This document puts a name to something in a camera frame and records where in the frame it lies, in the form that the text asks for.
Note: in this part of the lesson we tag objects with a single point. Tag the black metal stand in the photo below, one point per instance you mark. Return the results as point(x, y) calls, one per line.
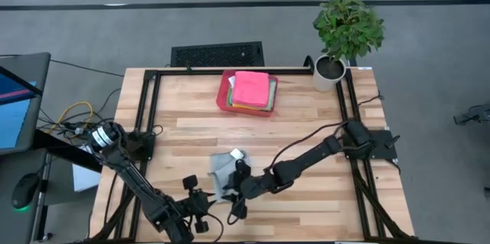
point(478, 116)

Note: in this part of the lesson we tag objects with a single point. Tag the white paper sheet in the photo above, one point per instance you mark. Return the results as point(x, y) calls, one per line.
point(84, 179)

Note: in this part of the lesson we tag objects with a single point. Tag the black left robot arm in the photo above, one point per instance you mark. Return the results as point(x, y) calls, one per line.
point(134, 183)

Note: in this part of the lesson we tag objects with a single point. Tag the green leafy plant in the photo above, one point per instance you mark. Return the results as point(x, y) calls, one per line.
point(348, 26)

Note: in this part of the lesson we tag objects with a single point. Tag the grey microfiber towel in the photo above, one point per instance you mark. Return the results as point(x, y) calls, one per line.
point(222, 167)

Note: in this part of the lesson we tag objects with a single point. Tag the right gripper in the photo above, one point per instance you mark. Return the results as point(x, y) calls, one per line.
point(250, 184)

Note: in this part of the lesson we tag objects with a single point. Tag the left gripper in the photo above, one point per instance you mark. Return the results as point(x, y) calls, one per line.
point(197, 203)

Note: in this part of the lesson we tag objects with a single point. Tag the translucent pink plastic bin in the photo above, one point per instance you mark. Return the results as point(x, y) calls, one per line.
point(222, 98)

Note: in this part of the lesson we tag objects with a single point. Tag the pink microfiber towel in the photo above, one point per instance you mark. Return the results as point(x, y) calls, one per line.
point(250, 89)

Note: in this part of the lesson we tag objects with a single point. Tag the white plant pot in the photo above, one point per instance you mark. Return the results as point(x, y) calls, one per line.
point(321, 83)

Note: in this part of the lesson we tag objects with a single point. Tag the black computer mouse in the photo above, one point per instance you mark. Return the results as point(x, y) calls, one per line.
point(25, 190)

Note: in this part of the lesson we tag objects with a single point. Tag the dark grey side desk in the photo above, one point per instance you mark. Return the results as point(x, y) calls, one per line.
point(11, 167)

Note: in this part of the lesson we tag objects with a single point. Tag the laptop screen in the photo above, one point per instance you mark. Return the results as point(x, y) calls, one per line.
point(15, 121)

